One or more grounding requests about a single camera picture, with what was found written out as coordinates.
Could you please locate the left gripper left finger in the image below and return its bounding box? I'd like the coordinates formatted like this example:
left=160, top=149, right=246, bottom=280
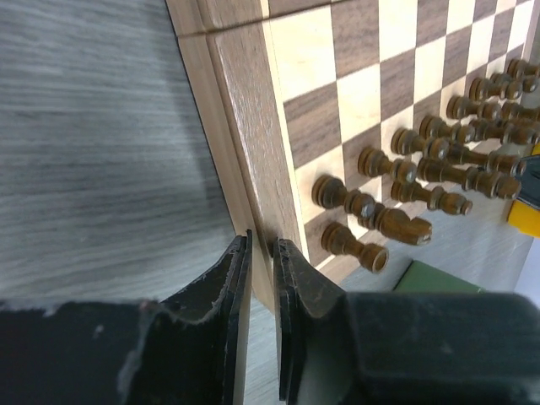
left=126, top=232, right=253, bottom=404

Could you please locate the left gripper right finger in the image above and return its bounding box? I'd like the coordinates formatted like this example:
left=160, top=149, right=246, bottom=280
left=273, top=239, right=359, bottom=404

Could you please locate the dark rook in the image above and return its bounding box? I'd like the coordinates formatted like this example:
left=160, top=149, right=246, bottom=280
left=321, top=222, right=389, bottom=273

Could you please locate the green plastic tray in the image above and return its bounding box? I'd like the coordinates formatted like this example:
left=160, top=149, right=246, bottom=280
left=393, top=261, right=485, bottom=294

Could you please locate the dark piece back rank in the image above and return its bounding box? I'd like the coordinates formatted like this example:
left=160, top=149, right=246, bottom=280
left=391, top=181, right=473, bottom=215
left=358, top=202, right=432, bottom=246

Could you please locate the dark chess piece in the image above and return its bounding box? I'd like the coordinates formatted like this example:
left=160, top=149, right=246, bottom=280
left=469, top=119, right=539, bottom=145
left=417, top=158, right=521, bottom=199
left=445, top=142, right=527, bottom=176
left=501, top=101, right=540, bottom=122

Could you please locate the wooden chessboard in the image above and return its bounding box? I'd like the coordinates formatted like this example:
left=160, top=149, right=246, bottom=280
left=167, top=1, right=539, bottom=308

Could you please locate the yellow fruit bin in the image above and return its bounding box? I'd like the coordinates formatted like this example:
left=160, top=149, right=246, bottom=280
left=507, top=144, right=540, bottom=238

